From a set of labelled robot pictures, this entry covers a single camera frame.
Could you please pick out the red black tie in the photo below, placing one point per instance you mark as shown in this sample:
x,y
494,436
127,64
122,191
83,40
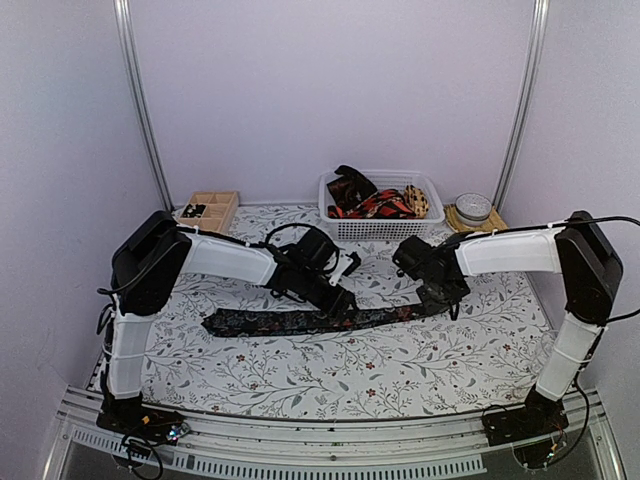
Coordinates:
x,y
386,204

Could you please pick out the aluminium frame post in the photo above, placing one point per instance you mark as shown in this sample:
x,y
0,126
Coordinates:
x,y
531,67
126,35

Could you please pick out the dark patterned tie in basket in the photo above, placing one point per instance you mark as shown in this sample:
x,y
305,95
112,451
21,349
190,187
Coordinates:
x,y
350,188

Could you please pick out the yellow spotted tie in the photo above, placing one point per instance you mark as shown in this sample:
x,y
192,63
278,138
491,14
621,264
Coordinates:
x,y
417,201

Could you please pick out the floral tablecloth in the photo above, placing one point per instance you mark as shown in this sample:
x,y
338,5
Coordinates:
x,y
429,366

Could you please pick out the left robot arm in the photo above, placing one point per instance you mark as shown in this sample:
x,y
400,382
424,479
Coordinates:
x,y
162,254

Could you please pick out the dark floral tie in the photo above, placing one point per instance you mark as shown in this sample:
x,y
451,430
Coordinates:
x,y
228,323

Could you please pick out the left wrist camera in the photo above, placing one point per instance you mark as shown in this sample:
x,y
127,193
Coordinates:
x,y
346,265

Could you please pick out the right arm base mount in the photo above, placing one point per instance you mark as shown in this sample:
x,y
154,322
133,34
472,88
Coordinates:
x,y
540,414

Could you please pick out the wooden compartment box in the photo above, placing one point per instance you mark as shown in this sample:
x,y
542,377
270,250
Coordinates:
x,y
219,214

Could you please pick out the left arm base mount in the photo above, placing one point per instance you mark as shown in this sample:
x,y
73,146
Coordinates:
x,y
131,418

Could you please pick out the bamboo coaster mat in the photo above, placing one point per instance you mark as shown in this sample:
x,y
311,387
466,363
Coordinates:
x,y
492,222

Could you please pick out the right aluminium frame post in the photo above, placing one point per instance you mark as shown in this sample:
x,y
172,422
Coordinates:
x,y
531,67

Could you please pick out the ceramic bowl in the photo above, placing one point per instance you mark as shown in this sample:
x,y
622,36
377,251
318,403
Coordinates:
x,y
473,206

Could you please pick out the front aluminium rail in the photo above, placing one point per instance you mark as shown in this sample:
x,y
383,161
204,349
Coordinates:
x,y
232,447

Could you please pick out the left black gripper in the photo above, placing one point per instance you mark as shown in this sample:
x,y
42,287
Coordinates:
x,y
337,305

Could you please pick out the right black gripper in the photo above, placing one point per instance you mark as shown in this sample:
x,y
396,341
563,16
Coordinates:
x,y
435,307

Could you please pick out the white plastic basket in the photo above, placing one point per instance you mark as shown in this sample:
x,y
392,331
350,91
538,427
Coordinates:
x,y
382,229

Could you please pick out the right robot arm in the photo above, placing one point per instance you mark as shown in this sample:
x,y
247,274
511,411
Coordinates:
x,y
576,249

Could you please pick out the left aluminium frame post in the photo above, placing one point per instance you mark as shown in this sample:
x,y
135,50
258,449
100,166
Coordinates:
x,y
126,35

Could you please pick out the rolled tie with white dots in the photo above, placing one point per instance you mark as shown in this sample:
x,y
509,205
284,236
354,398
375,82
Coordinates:
x,y
193,211

